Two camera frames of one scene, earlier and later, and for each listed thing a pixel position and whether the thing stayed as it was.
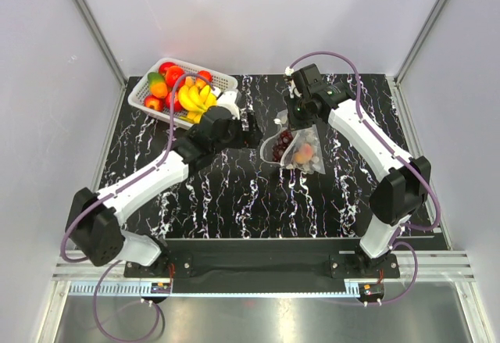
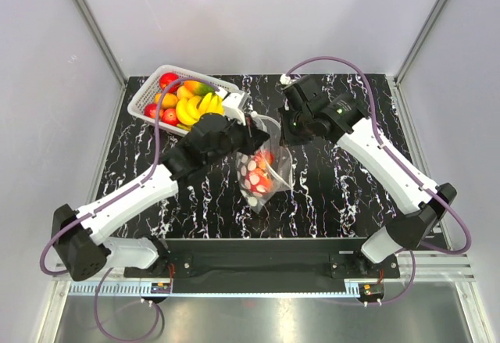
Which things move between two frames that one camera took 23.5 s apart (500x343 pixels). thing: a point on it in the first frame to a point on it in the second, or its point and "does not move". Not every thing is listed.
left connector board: [161, 287] does not move
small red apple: [167, 102] to [169, 117]
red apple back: [164, 66] to [166, 78]
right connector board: [371, 290] does not move
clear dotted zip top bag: [295, 149] to [267, 170]
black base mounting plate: [264, 266] does not move
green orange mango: [157, 84] to [199, 87]
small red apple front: [154, 102] to [150, 110]
